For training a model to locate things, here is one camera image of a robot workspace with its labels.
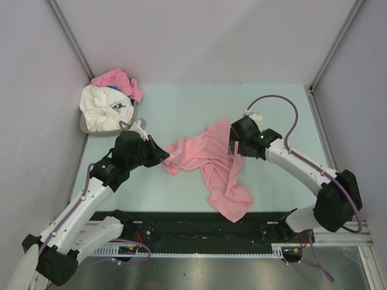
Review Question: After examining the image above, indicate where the left corner aluminium post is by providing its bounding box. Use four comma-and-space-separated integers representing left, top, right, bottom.
45, 0, 94, 80

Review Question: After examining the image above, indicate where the white t shirt in basket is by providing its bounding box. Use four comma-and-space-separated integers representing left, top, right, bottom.
79, 84, 133, 131

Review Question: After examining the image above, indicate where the right corner aluminium post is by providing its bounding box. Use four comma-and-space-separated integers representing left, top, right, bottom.
308, 0, 366, 93

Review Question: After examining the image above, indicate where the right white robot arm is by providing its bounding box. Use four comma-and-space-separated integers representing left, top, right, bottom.
229, 114, 362, 242

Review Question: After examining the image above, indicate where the pink t shirt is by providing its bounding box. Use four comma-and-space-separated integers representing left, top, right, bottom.
162, 118, 255, 223
91, 68, 144, 103

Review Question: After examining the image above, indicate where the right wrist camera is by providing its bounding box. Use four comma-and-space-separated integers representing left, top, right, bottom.
244, 110, 263, 130

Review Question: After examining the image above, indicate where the aluminium rail frame right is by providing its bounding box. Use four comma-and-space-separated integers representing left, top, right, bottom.
304, 85, 372, 245

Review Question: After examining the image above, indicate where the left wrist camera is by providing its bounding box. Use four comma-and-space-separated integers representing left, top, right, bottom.
129, 118, 149, 140

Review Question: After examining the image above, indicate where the grey laundry basket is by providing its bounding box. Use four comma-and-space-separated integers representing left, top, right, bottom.
79, 101, 138, 136

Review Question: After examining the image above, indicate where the corner aluminium post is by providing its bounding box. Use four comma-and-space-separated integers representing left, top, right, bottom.
45, 0, 94, 80
308, 0, 366, 93

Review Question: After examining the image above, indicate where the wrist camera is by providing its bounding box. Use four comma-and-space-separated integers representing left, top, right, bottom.
129, 118, 149, 140
244, 110, 263, 130

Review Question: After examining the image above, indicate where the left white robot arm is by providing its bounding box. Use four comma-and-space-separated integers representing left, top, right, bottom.
22, 130, 169, 286

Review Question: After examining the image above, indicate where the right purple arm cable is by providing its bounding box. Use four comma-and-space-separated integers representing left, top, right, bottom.
247, 94, 365, 234

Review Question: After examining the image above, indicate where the pink t shirt in basket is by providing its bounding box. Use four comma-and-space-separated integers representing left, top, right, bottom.
91, 68, 144, 103

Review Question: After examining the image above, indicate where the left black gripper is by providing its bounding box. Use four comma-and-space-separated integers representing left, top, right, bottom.
127, 135, 169, 170

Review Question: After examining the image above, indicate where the slotted grey cable duct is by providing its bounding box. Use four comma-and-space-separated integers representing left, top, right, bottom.
93, 242, 309, 259

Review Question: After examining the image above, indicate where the blue garment in basket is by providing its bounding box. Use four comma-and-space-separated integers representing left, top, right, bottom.
106, 85, 121, 92

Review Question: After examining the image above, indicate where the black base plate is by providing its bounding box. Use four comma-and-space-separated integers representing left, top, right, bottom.
125, 211, 308, 243

